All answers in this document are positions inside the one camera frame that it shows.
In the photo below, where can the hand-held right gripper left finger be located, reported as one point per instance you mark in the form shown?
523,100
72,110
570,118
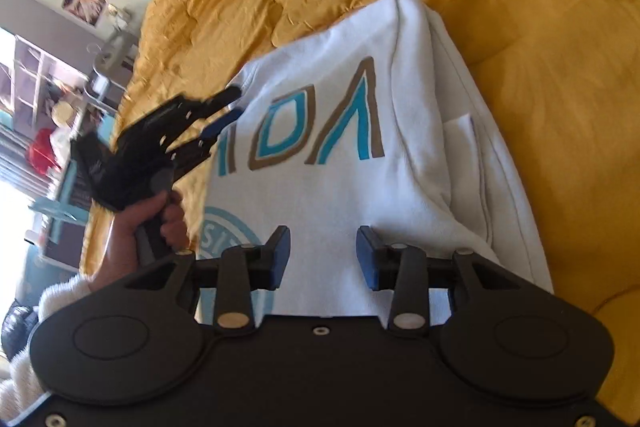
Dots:
283,252

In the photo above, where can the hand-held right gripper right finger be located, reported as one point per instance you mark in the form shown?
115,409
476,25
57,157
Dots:
368,263

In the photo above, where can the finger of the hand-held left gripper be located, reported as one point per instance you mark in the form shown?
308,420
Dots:
225,96
225,122

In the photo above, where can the white printed shirt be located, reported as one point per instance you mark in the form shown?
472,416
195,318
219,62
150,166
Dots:
340,207

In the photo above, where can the person's left forearm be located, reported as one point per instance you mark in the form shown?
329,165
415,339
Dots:
57,302

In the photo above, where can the person's left hand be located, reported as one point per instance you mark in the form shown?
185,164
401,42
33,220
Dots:
127,232

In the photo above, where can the straw hat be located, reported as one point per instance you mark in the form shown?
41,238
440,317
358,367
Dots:
64,113

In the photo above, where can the red bag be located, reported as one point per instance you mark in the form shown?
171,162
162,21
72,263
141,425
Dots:
44,152

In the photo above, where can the teal table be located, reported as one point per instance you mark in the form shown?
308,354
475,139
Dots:
60,217

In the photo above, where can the black bag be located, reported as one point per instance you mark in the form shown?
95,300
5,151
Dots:
17,324

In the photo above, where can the yellow quilted blanket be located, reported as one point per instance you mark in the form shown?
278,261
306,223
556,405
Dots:
525,32

